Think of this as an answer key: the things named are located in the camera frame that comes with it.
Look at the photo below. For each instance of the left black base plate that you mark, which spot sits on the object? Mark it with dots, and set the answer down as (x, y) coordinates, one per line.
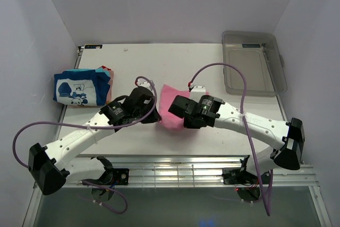
(119, 176)

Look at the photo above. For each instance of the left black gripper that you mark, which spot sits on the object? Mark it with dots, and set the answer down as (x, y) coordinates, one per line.
(154, 117)

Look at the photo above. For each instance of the aluminium rail frame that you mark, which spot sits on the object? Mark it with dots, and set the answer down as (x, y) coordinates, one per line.
(184, 172)

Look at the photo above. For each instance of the folded blue printed t shirt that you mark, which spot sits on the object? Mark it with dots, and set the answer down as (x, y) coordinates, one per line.
(76, 87)

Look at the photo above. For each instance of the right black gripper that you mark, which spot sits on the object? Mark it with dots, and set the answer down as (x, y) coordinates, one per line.
(188, 125)

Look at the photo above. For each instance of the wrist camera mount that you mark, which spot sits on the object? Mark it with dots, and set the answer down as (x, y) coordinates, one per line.
(145, 82)
(196, 92)

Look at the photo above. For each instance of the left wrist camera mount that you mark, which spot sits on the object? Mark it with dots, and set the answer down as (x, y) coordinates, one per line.
(145, 82)

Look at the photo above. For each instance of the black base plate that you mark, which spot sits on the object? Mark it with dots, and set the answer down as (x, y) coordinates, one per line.
(236, 176)
(119, 176)

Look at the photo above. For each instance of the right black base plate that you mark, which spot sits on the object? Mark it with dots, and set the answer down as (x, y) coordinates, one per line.
(236, 176)

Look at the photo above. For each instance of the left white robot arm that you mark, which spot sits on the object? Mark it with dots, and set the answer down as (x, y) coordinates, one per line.
(54, 165)

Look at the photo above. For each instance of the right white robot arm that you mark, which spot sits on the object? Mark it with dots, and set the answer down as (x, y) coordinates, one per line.
(285, 139)

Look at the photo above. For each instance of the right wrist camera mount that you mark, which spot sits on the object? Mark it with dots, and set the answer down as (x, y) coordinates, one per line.
(196, 92)

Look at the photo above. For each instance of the clear plastic bin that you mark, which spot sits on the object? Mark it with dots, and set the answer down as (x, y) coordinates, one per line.
(256, 56)

